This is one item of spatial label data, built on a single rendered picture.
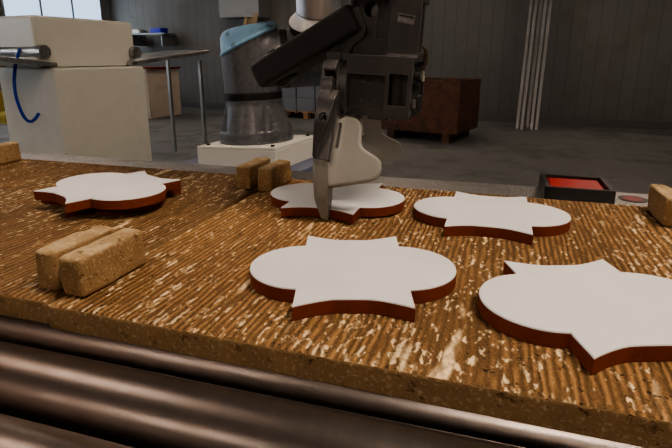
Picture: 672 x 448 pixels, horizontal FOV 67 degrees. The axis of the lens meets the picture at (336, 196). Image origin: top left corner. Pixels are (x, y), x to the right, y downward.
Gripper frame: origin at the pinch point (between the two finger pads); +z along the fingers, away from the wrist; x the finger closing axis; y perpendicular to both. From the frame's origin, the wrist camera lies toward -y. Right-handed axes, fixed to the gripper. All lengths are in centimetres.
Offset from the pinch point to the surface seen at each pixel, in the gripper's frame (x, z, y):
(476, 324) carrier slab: -20.1, 0.1, 14.9
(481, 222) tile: -4.4, -0.8, 14.2
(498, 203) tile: 2.1, -0.9, 15.5
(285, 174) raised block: 6.1, 0.1, -8.1
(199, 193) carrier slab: -0.4, 1.8, -15.4
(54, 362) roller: -28.5, 2.9, -6.6
